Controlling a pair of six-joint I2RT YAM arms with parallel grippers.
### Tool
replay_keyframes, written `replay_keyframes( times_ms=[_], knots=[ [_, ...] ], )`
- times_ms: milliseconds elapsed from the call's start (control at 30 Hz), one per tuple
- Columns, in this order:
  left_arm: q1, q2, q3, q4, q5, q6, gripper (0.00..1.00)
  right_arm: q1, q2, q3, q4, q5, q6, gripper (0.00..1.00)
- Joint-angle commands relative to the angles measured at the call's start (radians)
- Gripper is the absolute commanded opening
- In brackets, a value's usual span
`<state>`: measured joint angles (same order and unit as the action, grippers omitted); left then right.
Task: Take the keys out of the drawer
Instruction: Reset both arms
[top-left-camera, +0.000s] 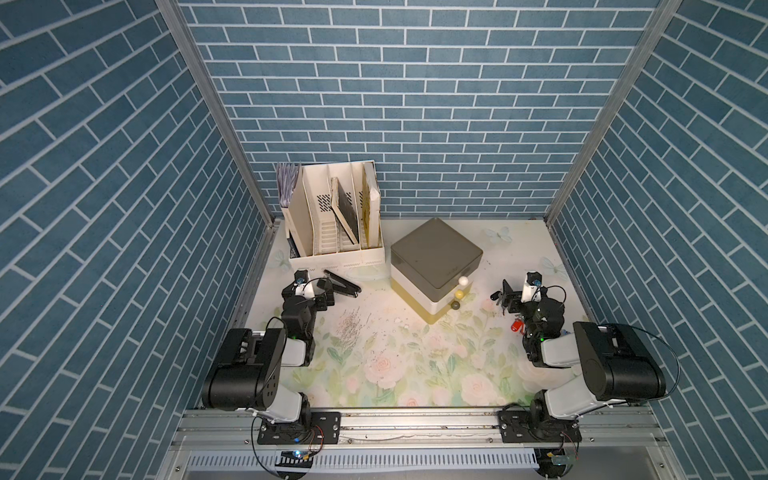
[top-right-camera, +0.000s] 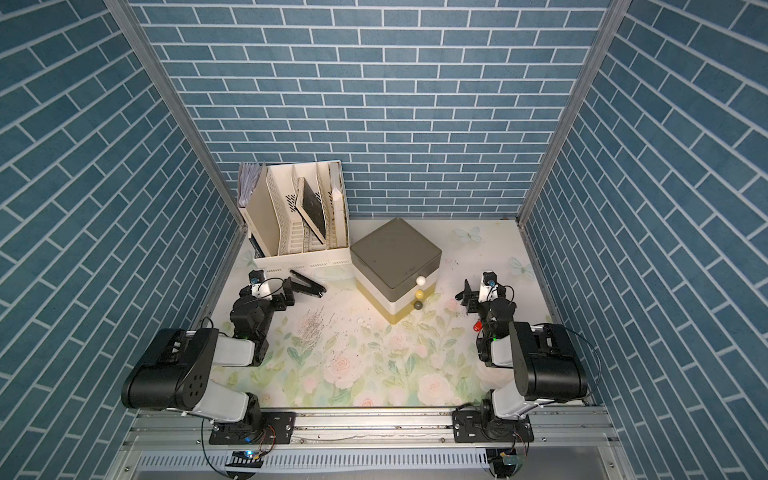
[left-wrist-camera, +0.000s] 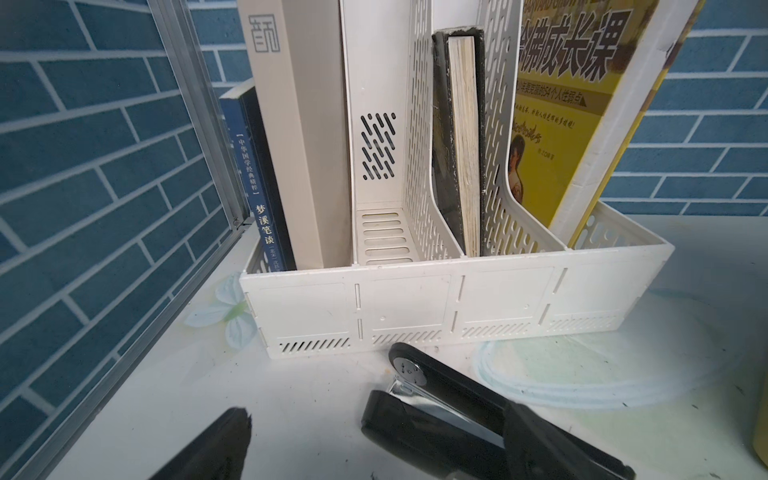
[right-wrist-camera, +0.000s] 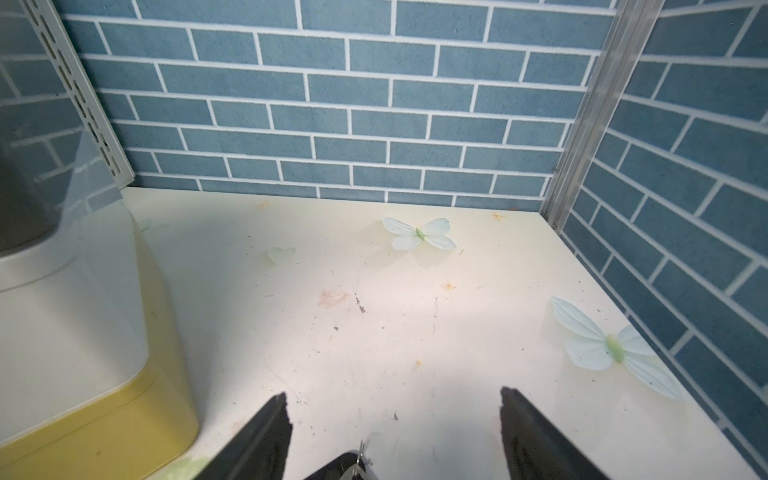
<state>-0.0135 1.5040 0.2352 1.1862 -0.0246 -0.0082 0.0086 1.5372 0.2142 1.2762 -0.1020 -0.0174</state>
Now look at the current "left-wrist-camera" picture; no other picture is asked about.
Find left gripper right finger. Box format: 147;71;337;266
502;401;612;479

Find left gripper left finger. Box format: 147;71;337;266
150;407;252;480

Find yellow bottom drawer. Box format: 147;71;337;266
752;383;768;466

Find black stapler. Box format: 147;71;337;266
361;342;636;479

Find floral table mat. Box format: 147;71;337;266
52;216;767;479

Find white file organizer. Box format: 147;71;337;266
240;1;674;359

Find blue book in organizer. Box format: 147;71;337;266
219;79;297;271

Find yellow book in organizer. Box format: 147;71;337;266
506;1;703;244

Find beige book in organizer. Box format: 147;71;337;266
237;1;352;270

